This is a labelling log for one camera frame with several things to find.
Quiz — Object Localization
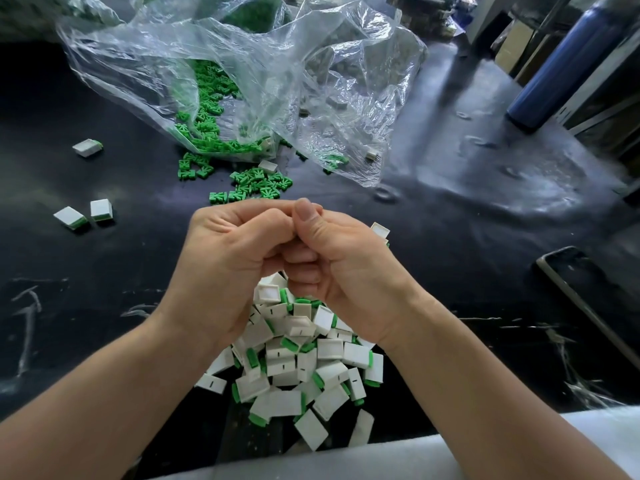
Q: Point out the person's left forearm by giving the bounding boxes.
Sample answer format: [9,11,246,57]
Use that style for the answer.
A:
[0,315,213,480]

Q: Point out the person's left hand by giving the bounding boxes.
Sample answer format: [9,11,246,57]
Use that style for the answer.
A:
[150,199,323,356]

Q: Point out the pile of green clips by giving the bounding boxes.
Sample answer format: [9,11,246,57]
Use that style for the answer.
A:
[172,59,351,204]

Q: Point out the person's right forearm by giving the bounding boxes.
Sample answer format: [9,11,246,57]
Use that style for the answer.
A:
[380,305,631,480]

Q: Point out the blue cylinder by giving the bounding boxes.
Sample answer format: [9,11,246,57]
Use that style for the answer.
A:
[506,0,640,134]

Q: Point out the large bag of assembled pieces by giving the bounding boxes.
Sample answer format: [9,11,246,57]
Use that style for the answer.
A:
[0,0,121,41]

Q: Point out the brown cardboard box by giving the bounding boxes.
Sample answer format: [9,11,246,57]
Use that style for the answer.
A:
[493,23,537,76]

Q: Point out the plastic bag full of green pieces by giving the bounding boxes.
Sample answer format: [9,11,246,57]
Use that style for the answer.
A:
[130,0,286,34]

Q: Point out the white metal frame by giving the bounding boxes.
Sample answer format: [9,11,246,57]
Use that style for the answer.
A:
[465,0,640,71]

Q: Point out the pile of assembled white-green pieces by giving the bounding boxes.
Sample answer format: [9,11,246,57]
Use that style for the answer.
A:
[195,271,385,453]

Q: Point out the black smartphone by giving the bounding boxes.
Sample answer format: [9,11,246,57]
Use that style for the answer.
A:
[536,245,640,371]

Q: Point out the person's right hand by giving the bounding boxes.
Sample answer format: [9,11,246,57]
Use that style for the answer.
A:
[280,199,426,348]

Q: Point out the clear plastic bag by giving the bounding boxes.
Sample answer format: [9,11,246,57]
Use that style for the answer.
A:
[57,0,428,188]

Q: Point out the grey machine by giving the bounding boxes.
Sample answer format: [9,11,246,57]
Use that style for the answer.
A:
[388,0,476,38]

